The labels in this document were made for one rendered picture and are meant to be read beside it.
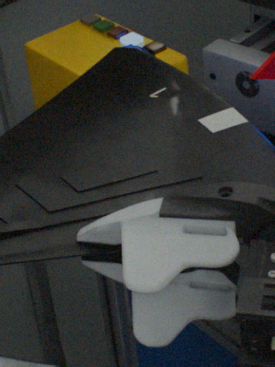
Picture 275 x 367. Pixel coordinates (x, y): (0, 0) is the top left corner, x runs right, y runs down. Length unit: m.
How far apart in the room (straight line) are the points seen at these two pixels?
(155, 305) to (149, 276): 0.05
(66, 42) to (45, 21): 0.45
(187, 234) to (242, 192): 0.04
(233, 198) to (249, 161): 0.13
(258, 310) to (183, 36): 1.22
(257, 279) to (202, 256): 0.04
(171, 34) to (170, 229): 1.14
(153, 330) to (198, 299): 0.03
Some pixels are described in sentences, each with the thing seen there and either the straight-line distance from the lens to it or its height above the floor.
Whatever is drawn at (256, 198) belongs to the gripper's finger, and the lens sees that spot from 0.46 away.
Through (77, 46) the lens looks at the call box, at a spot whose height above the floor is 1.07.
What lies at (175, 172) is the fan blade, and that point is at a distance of 0.56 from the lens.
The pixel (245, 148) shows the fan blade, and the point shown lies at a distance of 0.60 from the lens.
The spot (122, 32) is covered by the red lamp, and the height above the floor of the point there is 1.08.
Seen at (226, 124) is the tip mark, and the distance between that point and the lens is 0.61.
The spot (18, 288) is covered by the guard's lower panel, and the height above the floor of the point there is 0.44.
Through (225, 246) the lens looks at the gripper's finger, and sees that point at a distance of 0.46.
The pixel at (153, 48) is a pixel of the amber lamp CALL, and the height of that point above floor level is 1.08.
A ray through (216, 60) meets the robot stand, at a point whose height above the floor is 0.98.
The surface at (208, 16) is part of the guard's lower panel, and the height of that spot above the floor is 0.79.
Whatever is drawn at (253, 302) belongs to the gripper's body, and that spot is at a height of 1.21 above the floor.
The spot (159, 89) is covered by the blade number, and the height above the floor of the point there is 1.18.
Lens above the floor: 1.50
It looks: 36 degrees down
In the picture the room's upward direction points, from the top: 7 degrees counter-clockwise
